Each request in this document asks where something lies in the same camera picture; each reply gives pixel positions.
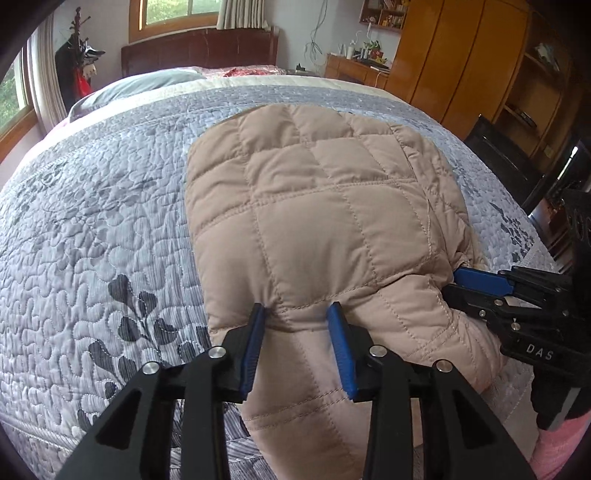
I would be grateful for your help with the person's right hand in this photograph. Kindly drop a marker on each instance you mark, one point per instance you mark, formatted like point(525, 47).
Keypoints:
point(547, 399)

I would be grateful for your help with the pink floral bed sheet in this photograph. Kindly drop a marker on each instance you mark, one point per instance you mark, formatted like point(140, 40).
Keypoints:
point(207, 71)

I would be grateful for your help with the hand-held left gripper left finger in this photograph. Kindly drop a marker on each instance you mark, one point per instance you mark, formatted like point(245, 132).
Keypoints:
point(253, 350)

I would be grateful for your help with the beige quilted jacket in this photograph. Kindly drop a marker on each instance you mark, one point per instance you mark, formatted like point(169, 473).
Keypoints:
point(314, 207)

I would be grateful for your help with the grey pillow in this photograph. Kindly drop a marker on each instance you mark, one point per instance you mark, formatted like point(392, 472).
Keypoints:
point(124, 90)

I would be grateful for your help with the dark wooden headboard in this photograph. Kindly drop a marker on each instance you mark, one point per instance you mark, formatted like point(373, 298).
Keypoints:
point(198, 48)

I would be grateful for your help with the colourful desk ornament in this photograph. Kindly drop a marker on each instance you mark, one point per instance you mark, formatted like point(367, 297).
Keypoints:
point(377, 53)

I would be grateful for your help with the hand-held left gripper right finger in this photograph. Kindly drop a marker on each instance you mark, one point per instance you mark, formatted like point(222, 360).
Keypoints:
point(344, 355)

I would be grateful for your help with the large wooden frame window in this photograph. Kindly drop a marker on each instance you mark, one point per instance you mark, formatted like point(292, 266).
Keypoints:
point(14, 92)

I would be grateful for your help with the small wooden frame window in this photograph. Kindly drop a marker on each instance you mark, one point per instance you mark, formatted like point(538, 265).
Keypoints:
point(166, 9)

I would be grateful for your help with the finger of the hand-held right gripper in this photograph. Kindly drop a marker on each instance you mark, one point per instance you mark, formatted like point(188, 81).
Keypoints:
point(480, 305)
point(480, 279)

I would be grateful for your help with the coat rack with clothes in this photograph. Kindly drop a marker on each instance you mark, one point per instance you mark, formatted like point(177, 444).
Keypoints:
point(69, 69)

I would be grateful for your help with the wooden wardrobe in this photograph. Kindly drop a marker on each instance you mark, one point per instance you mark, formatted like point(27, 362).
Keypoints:
point(443, 55)

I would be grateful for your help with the pale window curtain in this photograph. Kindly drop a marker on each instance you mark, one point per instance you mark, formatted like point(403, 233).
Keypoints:
point(44, 83)
point(228, 14)

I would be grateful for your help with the red patterned cloth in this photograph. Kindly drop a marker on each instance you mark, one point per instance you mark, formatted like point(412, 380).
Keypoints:
point(244, 72)

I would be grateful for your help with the wooden wall shelf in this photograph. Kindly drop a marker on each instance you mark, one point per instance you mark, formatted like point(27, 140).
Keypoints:
point(383, 18)

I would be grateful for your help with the red bag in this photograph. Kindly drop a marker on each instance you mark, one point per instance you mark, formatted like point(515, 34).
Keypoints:
point(83, 85)

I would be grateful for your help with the wooden side cabinet with clutter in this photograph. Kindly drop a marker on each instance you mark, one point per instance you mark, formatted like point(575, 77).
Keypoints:
point(351, 74)

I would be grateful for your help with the black chair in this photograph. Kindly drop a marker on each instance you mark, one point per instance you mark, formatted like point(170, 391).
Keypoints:
point(503, 157)

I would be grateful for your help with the grey floral quilted bedspread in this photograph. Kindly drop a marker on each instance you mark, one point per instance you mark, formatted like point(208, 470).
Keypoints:
point(92, 207)

